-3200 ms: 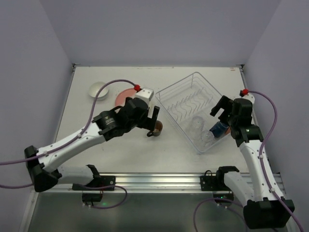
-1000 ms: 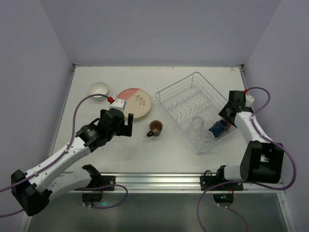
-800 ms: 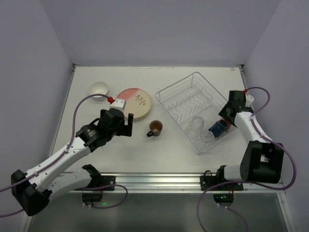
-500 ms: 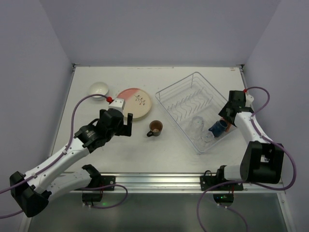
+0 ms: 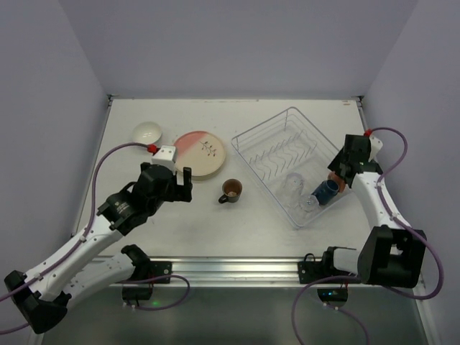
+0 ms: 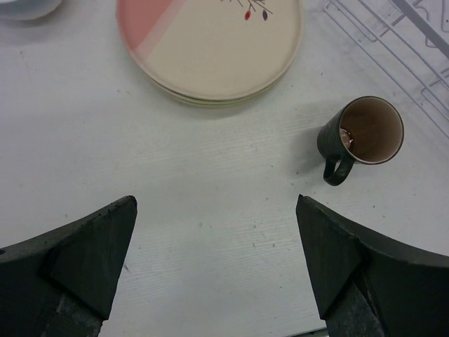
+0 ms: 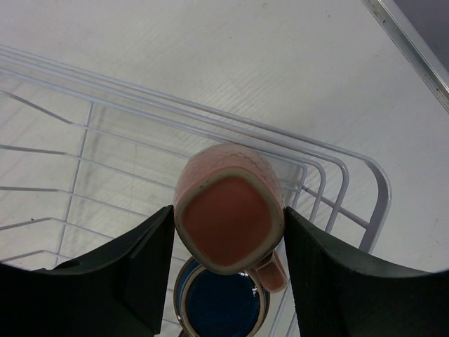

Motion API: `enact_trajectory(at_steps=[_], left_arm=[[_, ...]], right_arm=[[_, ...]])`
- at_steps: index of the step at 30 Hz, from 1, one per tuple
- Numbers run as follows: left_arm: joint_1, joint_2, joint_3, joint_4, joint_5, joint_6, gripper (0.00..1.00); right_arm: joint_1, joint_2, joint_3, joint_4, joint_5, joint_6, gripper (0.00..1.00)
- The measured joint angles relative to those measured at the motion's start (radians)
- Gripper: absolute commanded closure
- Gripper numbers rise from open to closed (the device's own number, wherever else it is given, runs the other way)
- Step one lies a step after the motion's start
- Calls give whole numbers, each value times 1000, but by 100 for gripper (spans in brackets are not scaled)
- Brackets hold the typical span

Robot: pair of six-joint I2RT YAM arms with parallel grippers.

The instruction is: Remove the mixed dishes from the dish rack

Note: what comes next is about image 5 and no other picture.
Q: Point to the clear glass near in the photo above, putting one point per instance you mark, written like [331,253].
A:
[308,205]

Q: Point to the cream plate orange patch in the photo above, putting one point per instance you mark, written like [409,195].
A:
[198,145]

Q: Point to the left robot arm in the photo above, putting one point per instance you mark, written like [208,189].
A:
[115,218]

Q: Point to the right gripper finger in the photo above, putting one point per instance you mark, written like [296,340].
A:
[338,167]
[348,178]

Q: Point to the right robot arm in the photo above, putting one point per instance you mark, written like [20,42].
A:
[391,255]

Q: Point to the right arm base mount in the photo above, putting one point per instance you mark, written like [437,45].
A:
[312,268]

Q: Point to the white ceramic bowl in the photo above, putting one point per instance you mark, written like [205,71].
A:
[147,132]

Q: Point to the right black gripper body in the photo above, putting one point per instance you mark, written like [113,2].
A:
[343,169]

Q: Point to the cream plate yellow patch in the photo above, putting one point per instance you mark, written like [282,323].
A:
[199,174]

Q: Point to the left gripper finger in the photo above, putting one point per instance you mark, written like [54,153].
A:
[179,178]
[187,175]

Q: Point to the white wire dish rack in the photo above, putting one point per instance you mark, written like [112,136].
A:
[288,128]

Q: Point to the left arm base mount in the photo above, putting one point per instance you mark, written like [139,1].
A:
[143,271]

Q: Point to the black mug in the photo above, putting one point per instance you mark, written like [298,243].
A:
[232,190]

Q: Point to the clear glass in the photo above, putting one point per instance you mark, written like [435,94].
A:
[293,184]
[308,205]

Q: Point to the pink mug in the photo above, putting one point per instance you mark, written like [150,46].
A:
[339,181]

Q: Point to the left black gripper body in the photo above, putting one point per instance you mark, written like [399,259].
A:
[181,189]

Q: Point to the cream plate green patch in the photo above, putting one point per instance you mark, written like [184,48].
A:
[207,176]

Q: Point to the clear glass far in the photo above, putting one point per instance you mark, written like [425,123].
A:
[293,184]

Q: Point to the aluminium mounting rail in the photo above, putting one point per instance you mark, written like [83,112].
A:
[212,271]

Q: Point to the blue mug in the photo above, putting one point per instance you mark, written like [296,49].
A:
[326,191]

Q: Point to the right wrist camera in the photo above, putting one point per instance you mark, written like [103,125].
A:
[376,146]

